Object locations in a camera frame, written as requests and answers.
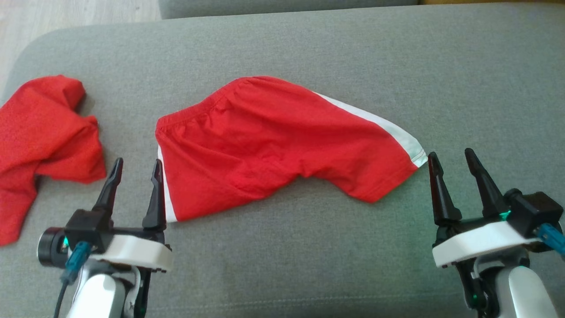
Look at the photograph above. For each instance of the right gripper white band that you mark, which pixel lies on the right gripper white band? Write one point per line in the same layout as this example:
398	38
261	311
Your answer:
476	243

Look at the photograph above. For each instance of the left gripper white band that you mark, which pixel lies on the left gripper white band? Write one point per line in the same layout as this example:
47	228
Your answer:
141	251

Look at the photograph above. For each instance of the red t-shirt with white sleeves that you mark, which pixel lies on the red t-shirt with white sleeves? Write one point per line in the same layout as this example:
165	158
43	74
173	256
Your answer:
39	132

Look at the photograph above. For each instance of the red shorts with white stripe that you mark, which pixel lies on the red shorts with white stripe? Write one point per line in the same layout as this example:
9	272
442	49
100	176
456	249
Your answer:
265	141

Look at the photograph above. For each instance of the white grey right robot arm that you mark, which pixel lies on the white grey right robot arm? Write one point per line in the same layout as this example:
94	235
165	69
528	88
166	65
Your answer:
525	291

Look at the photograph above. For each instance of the grey fabric sofa seat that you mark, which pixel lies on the grey fabric sofa seat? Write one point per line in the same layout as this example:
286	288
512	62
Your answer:
309	256

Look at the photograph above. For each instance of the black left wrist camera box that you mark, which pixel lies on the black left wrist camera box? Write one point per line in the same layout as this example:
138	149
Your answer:
88	227

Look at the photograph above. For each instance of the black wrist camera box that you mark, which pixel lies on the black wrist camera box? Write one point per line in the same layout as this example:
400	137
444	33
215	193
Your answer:
536	210
88	227

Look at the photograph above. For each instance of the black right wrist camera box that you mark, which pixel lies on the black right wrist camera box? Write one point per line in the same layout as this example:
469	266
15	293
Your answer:
536	210

